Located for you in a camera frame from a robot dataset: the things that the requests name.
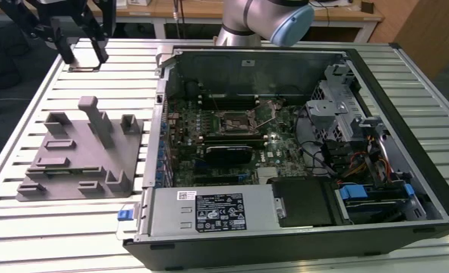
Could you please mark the black RAM slot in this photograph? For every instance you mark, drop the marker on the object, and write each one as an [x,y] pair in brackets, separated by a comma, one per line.
[223,107]
[223,103]
[231,134]
[223,100]
[231,137]

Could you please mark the green motherboard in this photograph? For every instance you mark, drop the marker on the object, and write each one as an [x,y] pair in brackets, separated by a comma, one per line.
[284,148]

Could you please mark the metal locking lever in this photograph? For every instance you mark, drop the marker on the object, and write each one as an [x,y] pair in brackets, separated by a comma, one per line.
[268,120]
[216,104]

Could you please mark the wooden cabinet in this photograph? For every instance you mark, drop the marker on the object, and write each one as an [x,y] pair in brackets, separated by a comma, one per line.
[429,34]

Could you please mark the silver drive cage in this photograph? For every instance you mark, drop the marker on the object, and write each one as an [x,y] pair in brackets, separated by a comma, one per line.
[322,111]

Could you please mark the hard disk in blue carrier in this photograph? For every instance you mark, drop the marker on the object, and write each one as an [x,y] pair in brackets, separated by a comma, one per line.
[351,194]

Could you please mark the silver chipset heatsink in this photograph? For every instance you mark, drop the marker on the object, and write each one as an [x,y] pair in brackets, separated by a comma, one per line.
[267,174]

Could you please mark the black disk bay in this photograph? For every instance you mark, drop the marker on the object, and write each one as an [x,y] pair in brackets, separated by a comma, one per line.
[307,202]

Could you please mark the white box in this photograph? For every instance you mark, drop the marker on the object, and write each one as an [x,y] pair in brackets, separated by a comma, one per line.
[137,2]
[120,3]

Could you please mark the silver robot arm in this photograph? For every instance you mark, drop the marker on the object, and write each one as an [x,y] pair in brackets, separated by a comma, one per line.
[243,17]

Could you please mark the dark office chair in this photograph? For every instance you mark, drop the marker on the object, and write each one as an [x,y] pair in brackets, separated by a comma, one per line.
[4,57]

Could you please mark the wooden desk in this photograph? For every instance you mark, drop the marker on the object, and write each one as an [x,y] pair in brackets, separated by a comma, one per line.
[151,9]

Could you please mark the small black graphics card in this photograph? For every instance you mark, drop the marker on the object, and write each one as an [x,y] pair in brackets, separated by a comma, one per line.
[227,155]

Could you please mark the CPU socket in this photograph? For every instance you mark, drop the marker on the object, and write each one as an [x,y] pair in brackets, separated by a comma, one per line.
[234,123]

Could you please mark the grey parts rack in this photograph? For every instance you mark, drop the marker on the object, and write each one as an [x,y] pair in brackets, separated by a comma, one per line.
[87,170]

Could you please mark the silver power supply unit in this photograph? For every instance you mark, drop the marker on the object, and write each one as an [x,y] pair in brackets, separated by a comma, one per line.
[163,210]

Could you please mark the black PC case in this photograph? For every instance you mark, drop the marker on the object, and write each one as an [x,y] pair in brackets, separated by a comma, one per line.
[284,250]

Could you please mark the blue case latch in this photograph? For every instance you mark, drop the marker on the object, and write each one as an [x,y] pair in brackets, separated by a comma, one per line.
[124,215]

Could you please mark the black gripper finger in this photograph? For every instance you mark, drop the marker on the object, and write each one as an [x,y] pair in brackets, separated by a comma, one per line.
[51,31]
[99,45]

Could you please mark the small black box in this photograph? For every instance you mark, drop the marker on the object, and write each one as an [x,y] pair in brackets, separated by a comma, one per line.
[367,7]

